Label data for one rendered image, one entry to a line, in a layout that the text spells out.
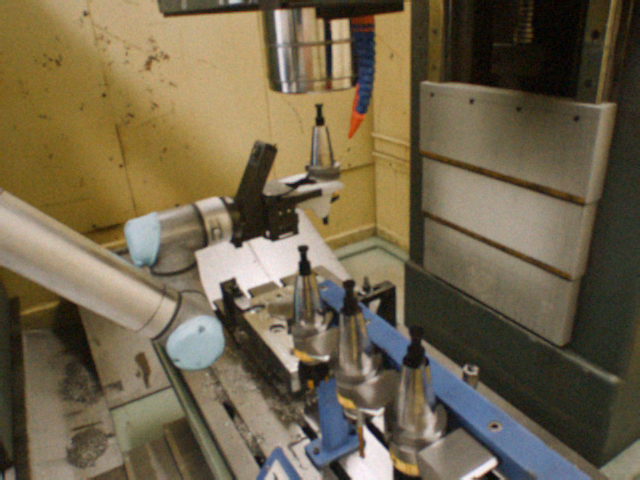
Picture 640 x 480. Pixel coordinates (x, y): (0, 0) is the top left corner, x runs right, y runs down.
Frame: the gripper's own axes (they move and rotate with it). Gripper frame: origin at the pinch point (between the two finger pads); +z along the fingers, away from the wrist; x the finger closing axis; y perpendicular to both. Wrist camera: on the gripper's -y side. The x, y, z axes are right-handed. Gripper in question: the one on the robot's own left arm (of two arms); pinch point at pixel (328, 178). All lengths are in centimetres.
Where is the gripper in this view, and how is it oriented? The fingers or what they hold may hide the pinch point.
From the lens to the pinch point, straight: 91.6
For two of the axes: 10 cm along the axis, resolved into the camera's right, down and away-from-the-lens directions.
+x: 5.2, 3.4, -7.8
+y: 0.7, 9.0, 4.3
